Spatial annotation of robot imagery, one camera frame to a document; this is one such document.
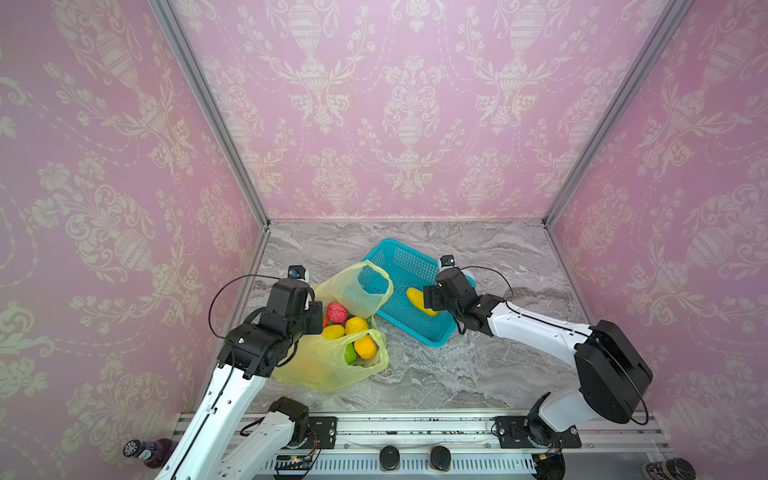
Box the yellow mango fruit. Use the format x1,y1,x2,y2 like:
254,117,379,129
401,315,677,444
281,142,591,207
406,288,438,317

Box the teal plastic basket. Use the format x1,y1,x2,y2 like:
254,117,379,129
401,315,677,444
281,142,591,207
363,238,456,348

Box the yellow plastic bag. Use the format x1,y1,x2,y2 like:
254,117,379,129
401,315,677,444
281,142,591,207
273,261,393,393

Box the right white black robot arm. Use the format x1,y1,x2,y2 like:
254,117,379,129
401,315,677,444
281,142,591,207
423,266,653,448

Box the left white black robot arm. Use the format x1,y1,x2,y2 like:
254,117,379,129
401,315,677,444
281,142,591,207
157,265,323,479

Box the red fruit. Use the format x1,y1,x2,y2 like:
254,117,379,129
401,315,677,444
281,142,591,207
325,302,349,325

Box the yellow lemon fruit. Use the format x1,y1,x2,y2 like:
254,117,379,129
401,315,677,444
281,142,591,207
344,317,370,335

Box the green fruit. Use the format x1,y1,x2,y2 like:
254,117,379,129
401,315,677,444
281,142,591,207
343,343,359,366

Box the orange yellow fruit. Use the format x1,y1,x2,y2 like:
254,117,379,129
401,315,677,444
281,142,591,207
353,335,378,360

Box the right black round knob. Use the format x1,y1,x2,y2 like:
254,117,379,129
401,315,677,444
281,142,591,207
429,445,452,472

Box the black round knob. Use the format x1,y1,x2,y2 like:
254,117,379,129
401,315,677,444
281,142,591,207
378,445,401,472
429,445,452,472

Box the left black round knob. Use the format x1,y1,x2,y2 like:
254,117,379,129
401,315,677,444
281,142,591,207
378,445,401,472

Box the purple plastic bottle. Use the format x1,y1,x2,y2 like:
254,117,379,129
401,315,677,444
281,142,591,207
122,438,177,469

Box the dark jar bottom right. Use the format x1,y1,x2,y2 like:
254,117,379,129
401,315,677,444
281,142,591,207
641,457,697,480

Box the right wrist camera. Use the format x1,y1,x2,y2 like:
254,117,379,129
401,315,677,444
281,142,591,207
439,254,456,270

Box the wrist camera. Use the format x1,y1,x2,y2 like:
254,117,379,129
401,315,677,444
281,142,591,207
439,254,456,270
286,265,309,283

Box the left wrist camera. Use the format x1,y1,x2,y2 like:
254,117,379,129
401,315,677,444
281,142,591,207
286,265,309,283

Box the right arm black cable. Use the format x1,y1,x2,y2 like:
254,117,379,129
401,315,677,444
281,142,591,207
459,265,652,427

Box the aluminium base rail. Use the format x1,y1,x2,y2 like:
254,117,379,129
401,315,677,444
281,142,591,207
173,410,673,480

